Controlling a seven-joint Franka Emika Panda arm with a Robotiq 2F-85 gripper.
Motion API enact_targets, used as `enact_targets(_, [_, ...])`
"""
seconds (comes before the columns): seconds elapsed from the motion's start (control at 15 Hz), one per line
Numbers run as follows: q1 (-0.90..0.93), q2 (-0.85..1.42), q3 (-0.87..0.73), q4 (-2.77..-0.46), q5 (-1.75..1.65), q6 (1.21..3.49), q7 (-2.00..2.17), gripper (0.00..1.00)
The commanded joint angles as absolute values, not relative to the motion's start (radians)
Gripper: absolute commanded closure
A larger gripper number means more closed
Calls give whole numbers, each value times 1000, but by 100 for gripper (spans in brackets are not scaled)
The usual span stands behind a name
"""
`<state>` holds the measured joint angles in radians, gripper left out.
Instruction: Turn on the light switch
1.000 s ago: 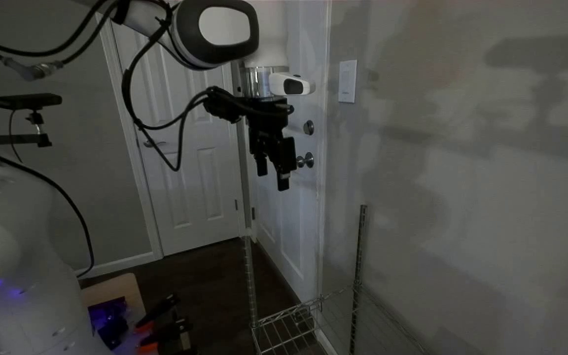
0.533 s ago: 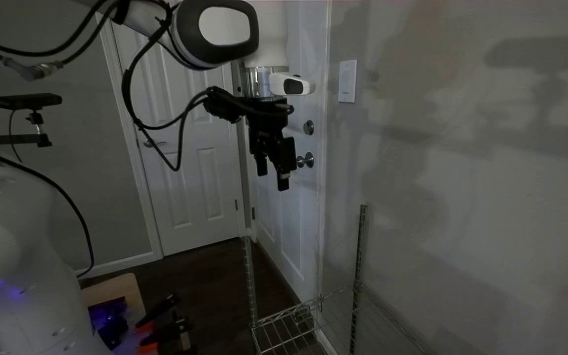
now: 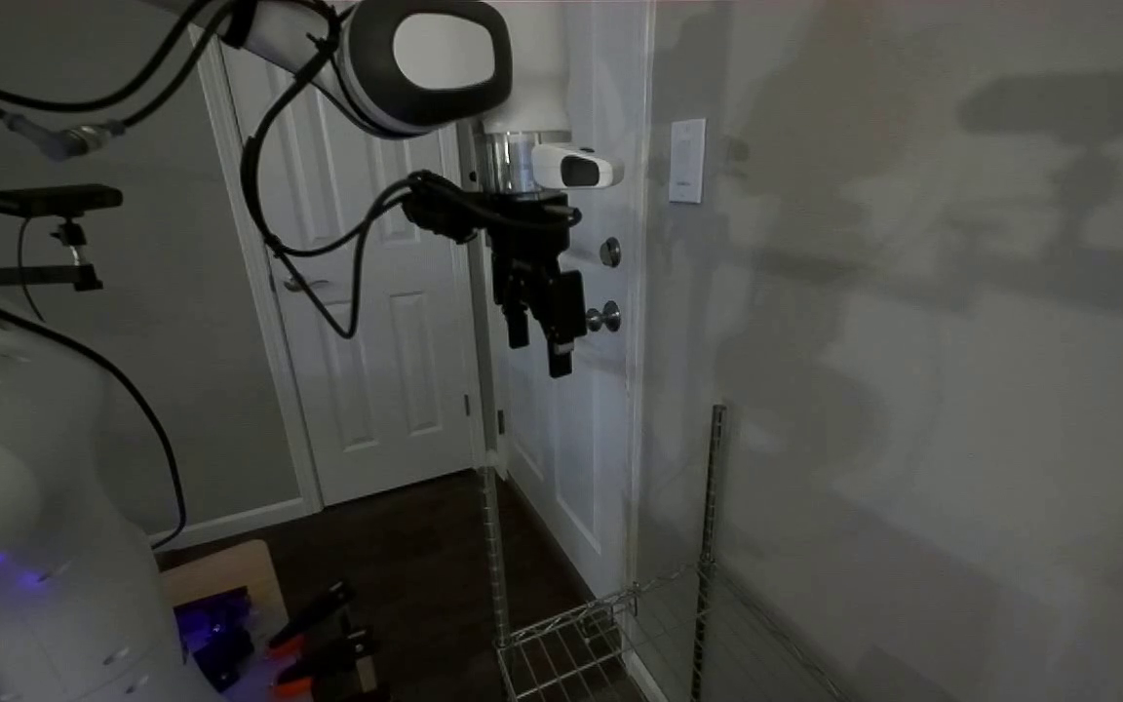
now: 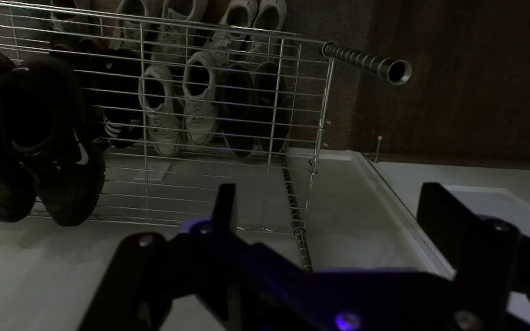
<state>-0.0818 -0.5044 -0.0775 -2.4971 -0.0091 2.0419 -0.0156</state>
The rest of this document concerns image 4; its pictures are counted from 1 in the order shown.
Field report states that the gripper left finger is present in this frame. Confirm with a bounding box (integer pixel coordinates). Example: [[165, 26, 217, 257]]
[[79, 183, 314, 331]]

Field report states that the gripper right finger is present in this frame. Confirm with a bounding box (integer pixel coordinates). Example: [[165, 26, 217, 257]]
[[416, 182, 530, 331]]

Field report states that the white panel door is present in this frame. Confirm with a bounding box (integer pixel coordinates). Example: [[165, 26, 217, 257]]
[[362, 154, 530, 331]]

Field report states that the black sneaker with white logo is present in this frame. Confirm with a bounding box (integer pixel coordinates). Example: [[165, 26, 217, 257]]
[[0, 57, 107, 227]]

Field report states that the black shoe with white stripes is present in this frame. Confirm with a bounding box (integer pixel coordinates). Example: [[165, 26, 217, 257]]
[[86, 48, 142, 148]]

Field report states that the black slip-on shoe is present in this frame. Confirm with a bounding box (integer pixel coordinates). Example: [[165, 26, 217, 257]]
[[253, 61, 292, 154], [220, 63, 257, 158]]

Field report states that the white lace-up sneaker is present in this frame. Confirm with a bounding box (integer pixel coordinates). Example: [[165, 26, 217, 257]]
[[154, 0, 209, 65], [204, 0, 259, 66], [110, 0, 156, 51], [247, 0, 288, 61]]

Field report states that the grey shoe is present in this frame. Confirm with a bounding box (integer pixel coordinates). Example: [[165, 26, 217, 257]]
[[50, 0, 92, 34]]

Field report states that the white wall socket plate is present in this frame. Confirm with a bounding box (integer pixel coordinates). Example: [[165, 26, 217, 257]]
[[133, 160, 172, 181]]

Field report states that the chrome wire shoe rack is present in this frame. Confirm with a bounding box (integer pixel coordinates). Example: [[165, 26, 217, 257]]
[[0, 0, 413, 273]]

